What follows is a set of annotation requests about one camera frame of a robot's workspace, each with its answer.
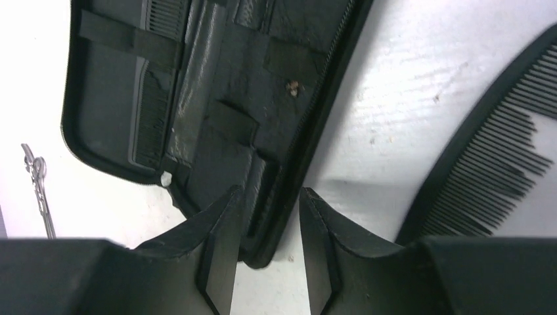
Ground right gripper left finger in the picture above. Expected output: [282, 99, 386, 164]
[135, 186, 242, 314]

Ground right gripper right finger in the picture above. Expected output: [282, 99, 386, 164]
[299, 188, 405, 314]

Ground black zippered tool case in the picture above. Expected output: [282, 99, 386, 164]
[60, 1, 372, 269]

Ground black handled comb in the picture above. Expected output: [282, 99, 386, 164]
[395, 26, 556, 245]

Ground silver thinning scissors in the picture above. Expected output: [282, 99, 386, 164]
[21, 143, 56, 239]

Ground black comb in case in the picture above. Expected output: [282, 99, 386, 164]
[129, 1, 190, 169]

